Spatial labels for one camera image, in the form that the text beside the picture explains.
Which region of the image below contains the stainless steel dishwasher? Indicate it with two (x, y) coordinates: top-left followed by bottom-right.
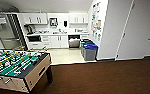
(68, 34), (82, 50)

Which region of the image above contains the white narrow drawer unit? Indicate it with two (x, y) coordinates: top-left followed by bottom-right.
(80, 33), (91, 41)

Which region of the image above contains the blue lid recycling bin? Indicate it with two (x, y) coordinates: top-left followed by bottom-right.
(83, 43), (99, 62)

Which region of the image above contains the white under-sink cabinet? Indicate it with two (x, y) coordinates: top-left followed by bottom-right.
(50, 34), (69, 50)

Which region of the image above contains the chrome faucet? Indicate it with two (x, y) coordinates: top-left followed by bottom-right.
(58, 28), (63, 34)

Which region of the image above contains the white drawer unit beside microwave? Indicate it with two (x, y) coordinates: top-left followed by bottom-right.
(27, 34), (52, 51)

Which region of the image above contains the black coffee machine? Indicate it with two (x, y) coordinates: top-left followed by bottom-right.
(25, 24), (35, 36)

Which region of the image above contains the foosball table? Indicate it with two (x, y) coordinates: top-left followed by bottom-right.
(0, 48), (54, 94)

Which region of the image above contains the white door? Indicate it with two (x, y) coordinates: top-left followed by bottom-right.
(116, 0), (150, 61)

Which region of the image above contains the stainless steel refrigerator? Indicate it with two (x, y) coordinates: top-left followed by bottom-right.
(0, 13), (27, 51)

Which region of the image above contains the white paper sheet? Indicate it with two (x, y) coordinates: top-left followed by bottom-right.
(0, 17), (7, 25)

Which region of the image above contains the white three-door wall cabinet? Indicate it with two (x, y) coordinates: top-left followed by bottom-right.
(69, 13), (90, 25)

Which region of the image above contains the large printed wall poster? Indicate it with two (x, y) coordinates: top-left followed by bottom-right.
(90, 2), (103, 43)

